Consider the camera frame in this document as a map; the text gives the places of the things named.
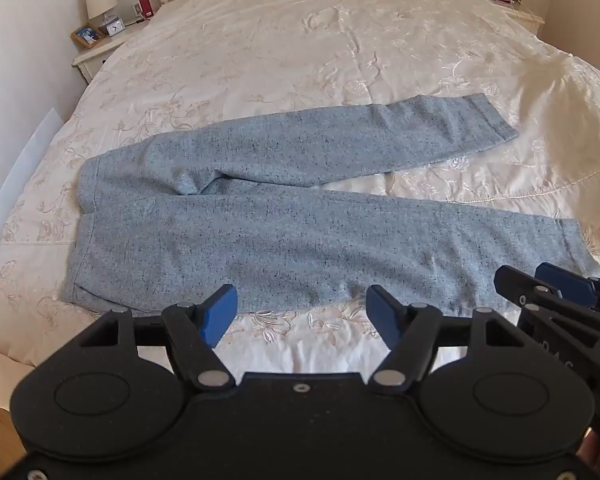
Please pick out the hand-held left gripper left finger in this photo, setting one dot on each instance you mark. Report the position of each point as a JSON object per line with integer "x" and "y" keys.
{"x": 220, "y": 312}

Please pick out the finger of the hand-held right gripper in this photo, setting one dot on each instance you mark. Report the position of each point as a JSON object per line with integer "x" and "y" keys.
{"x": 517, "y": 282}
{"x": 565, "y": 282}

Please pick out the white table lamp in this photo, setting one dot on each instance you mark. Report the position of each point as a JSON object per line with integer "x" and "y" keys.
{"x": 100, "y": 0}

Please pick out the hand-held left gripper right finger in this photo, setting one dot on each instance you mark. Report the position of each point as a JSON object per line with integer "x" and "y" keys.
{"x": 382, "y": 315}

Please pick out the white nightstand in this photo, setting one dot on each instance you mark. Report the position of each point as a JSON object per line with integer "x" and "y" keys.
{"x": 527, "y": 17}
{"x": 97, "y": 57}

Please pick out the grey speckled pants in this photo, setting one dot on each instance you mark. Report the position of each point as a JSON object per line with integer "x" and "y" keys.
{"x": 280, "y": 240}

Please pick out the cream embroidered bedspread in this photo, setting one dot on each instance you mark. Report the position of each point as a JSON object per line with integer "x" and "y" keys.
{"x": 330, "y": 35}

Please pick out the red box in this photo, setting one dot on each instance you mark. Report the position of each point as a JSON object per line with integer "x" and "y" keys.
{"x": 145, "y": 4}

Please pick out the small white alarm clock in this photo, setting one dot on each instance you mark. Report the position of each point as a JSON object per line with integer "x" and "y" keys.
{"x": 115, "y": 26}

